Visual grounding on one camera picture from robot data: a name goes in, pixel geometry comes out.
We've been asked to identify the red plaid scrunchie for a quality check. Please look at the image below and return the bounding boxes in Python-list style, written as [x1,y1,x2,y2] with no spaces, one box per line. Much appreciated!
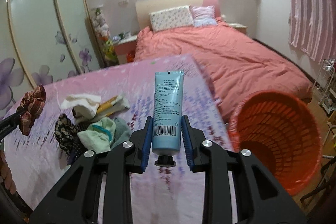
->
[17,85,47,136]

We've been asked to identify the black patterned sock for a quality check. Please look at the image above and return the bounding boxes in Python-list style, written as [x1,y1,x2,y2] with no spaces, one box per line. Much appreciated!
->
[54,114,85,165]

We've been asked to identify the light green sock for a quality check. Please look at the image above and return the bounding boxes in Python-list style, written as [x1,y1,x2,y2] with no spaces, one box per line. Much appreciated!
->
[78,117,116,153]

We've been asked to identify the orange plastic laundry basket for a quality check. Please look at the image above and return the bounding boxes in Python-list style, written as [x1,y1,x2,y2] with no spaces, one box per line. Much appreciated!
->
[228,90,322,196]

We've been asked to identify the grey green sock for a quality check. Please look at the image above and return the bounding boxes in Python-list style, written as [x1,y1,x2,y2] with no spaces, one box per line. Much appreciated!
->
[111,117,131,149]

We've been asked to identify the blue cream tube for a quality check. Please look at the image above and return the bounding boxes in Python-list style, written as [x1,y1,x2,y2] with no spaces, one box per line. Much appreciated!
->
[151,71,185,168]

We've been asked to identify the snack wrapper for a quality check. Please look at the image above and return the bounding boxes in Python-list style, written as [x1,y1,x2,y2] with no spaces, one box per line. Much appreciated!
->
[95,95,130,118]

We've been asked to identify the person left hand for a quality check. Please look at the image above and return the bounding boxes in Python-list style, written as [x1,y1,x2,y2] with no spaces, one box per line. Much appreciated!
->
[1,150,17,194]

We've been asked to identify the floral sliding wardrobe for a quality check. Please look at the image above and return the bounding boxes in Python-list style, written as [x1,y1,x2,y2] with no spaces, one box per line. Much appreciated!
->
[1,0,103,116]

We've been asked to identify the hanging plush toys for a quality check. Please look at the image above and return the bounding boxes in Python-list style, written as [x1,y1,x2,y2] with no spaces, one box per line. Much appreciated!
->
[91,7,119,67]

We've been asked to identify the coral red duvet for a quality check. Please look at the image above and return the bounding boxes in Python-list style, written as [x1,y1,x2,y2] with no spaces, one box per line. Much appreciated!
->
[135,20,312,121]

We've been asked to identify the small red bin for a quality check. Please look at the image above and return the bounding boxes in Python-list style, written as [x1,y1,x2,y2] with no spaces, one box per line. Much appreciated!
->
[126,51,135,63]

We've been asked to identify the pink white nightstand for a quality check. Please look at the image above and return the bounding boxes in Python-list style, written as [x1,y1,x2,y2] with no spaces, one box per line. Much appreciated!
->
[114,35,137,65]

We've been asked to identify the right bedside table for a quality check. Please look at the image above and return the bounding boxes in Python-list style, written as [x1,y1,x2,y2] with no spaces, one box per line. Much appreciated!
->
[227,23,247,35]

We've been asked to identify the beige pink headboard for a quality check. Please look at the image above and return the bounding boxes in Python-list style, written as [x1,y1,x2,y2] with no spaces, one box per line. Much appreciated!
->
[135,0,220,33]

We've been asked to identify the pink striped curtain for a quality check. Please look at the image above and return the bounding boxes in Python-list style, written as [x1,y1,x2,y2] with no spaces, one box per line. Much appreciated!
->
[289,0,335,63]

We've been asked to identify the pink striped pillow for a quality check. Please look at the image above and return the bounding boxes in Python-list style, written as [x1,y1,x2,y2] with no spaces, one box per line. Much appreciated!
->
[190,5,217,27]

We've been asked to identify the floral white pillow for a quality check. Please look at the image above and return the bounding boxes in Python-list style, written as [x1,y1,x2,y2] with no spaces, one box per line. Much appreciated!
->
[149,6,194,32]

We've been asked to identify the white wire rack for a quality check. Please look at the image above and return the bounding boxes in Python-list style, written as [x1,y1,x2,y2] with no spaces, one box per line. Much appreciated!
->
[313,58,335,116]

